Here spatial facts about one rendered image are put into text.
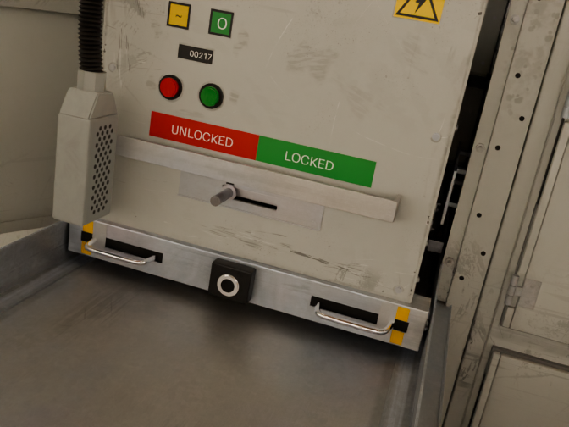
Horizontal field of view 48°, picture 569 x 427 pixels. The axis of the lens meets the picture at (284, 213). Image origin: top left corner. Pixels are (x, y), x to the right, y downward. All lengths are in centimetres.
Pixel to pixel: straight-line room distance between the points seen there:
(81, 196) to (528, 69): 66
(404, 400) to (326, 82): 40
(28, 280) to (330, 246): 43
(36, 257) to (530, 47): 77
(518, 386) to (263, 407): 53
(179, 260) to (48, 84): 39
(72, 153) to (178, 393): 33
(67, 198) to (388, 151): 42
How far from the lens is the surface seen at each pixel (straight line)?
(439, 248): 116
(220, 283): 89
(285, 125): 85
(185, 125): 90
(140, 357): 81
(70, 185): 87
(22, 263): 96
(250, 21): 86
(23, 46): 112
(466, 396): 118
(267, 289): 90
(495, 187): 105
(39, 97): 115
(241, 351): 84
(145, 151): 89
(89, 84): 86
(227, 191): 87
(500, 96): 103
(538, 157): 104
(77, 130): 85
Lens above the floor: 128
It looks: 18 degrees down
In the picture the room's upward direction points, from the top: 10 degrees clockwise
